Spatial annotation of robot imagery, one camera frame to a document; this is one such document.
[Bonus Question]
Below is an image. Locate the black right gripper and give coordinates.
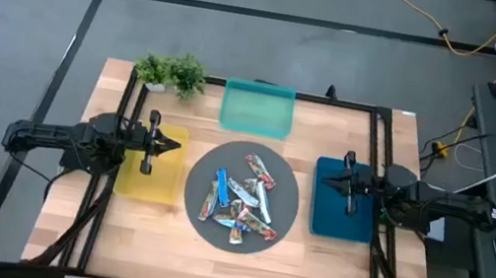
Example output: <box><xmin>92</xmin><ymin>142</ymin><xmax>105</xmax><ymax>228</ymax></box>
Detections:
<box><xmin>316</xmin><ymin>147</ymin><xmax>389</xmax><ymax>222</ymax></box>

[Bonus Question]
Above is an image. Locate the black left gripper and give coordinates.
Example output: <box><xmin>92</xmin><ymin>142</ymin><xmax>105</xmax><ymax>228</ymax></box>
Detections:
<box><xmin>122</xmin><ymin>106</ymin><xmax>186</xmax><ymax>180</ymax></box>

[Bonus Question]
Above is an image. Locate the white silver granola bar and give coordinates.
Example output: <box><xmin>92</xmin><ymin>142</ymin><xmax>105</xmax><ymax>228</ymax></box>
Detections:
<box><xmin>248</xmin><ymin>179</ymin><xmax>279</xmax><ymax>226</ymax></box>

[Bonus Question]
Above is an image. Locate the red green Chewy granola bar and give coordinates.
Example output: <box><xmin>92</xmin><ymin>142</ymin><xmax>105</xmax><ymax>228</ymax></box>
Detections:
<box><xmin>234</xmin><ymin>205</ymin><xmax>282</xmax><ymax>243</ymax></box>
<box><xmin>240</xmin><ymin>152</ymin><xmax>281</xmax><ymax>192</ymax></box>

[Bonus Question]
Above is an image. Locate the blue granola bar white label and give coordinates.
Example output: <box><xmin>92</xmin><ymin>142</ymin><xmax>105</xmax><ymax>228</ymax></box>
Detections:
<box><xmin>209</xmin><ymin>210</ymin><xmax>253</xmax><ymax>233</ymax></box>

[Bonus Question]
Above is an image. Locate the bright blue granola bar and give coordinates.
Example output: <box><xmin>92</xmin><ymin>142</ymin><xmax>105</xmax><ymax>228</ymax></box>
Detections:
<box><xmin>211</xmin><ymin>167</ymin><xmax>236</xmax><ymax>209</ymax></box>

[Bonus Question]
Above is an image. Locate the small green granola bar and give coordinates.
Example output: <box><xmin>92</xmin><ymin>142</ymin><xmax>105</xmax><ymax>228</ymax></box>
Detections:
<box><xmin>242</xmin><ymin>176</ymin><xmax>259</xmax><ymax>196</ymax></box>

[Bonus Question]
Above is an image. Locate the yellow white granola bar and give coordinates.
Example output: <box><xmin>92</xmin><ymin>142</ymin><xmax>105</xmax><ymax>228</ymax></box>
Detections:
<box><xmin>224</xmin><ymin>197</ymin><xmax>250</xmax><ymax>246</ymax></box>

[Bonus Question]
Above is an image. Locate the blue plastic bin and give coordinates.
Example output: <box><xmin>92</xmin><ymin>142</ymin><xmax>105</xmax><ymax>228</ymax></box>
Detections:
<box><xmin>304</xmin><ymin>155</ymin><xmax>385</xmax><ymax>245</ymax></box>

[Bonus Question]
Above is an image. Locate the yellow plastic bin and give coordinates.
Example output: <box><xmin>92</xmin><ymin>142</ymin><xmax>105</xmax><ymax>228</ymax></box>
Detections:
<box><xmin>112</xmin><ymin>117</ymin><xmax>191</xmax><ymax>208</ymax></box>

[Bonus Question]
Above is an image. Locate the grey round woven mat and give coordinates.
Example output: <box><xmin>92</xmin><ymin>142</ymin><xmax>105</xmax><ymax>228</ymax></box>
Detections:
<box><xmin>176</xmin><ymin>132</ymin><xmax>308</xmax><ymax>262</ymax></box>

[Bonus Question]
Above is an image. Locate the white plant pot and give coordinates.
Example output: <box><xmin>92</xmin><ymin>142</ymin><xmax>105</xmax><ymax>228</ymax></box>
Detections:
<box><xmin>144</xmin><ymin>81</ymin><xmax>167</xmax><ymax>95</ymax></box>

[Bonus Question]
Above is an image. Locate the green artificial plant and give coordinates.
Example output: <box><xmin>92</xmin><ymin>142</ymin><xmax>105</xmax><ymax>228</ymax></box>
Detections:
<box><xmin>129</xmin><ymin>44</ymin><xmax>212</xmax><ymax>103</ymax></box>

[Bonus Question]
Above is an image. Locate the teal plastic bin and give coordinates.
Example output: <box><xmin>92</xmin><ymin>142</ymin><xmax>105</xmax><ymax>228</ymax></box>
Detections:
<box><xmin>217</xmin><ymin>76</ymin><xmax>299</xmax><ymax>142</ymax></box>

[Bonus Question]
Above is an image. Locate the yellow power plug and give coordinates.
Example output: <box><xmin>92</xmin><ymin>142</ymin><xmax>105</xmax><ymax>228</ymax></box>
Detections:
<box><xmin>429</xmin><ymin>140</ymin><xmax>451</xmax><ymax>160</ymax></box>

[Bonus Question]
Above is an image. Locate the white card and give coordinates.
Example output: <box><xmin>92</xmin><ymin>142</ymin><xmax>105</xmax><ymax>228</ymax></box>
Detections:
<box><xmin>426</xmin><ymin>217</ymin><xmax>448</xmax><ymax>243</ymax></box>

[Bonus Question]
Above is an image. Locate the black aluminium table frame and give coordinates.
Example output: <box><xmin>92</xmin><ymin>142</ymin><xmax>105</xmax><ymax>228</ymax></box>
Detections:
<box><xmin>24</xmin><ymin>41</ymin><xmax>466</xmax><ymax>278</ymax></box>

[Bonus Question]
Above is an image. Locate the white cable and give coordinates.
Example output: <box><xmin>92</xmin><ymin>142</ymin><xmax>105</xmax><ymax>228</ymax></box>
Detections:
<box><xmin>451</xmin><ymin>140</ymin><xmax>488</xmax><ymax>174</ymax></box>

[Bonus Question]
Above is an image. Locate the black floor cable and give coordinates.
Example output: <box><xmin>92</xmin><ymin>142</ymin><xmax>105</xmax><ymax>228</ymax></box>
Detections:
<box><xmin>417</xmin><ymin>104</ymin><xmax>496</xmax><ymax>175</ymax></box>

